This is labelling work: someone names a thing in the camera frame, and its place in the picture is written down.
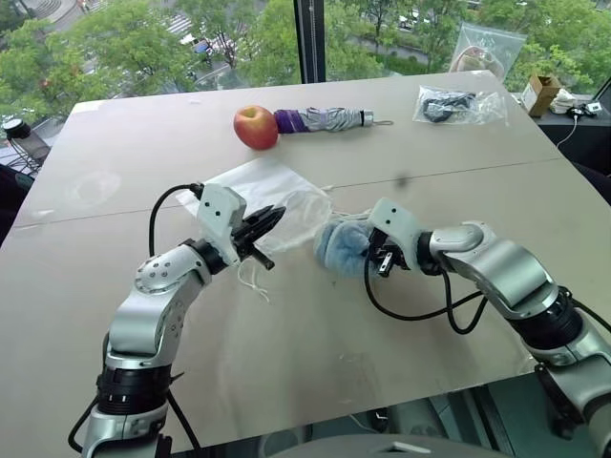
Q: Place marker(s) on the small white device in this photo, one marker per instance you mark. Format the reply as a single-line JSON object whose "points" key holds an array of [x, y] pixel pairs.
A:
{"points": [[595, 107]]}

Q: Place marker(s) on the white cloth bundle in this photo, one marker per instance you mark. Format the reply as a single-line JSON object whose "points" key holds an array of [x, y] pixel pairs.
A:
{"points": [[567, 101]]}

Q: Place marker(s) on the fluffy blue towel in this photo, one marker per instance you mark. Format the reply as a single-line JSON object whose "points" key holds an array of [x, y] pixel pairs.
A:
{"points": [[340, 248]]}

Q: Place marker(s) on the large clear zip bag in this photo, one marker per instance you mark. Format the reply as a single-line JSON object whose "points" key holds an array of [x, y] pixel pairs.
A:
{"points": [[484, 50]]}

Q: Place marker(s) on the folded silver purple umbrella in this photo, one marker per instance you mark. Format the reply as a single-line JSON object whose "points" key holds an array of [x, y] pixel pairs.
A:
{"points": [[317, 120]]}

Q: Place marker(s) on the black window frame post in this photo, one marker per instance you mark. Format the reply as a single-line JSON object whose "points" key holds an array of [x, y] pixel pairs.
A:
{"points": [[310, 38]]}

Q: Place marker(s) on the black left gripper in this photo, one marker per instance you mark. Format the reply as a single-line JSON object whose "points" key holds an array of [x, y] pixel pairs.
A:
{"points": [[242, 236]]}

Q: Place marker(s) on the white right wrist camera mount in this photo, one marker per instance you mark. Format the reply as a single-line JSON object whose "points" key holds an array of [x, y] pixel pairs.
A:
{"points": [[395, 220]]}

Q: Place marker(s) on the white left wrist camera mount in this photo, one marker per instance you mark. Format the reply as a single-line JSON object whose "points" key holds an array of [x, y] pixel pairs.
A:
{"points": [[220, 214]]}

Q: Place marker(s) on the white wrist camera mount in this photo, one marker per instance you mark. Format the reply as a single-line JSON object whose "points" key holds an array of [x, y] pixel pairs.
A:
{"points": [[220, 214], [395, 220]]}

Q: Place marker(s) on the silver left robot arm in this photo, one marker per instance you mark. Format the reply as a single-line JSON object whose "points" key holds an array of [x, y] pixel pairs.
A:
{"points": [[148, 315]]}

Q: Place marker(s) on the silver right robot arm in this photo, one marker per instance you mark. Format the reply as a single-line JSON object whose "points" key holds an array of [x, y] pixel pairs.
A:
{"points": [[515, 286]]}

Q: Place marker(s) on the small cardboard box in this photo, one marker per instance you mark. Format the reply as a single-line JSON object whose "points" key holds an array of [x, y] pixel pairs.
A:
{"points": [[541, 95]]}

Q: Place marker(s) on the round black device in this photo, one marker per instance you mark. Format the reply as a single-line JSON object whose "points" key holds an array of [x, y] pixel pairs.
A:
{"points": [[16, 128]]}

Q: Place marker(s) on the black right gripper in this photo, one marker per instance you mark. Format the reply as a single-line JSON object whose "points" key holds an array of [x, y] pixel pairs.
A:
{"points": [[392, 255]]}

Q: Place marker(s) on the red apple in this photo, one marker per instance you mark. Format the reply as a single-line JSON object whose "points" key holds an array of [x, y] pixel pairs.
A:
{"points": [[255, 127]]}

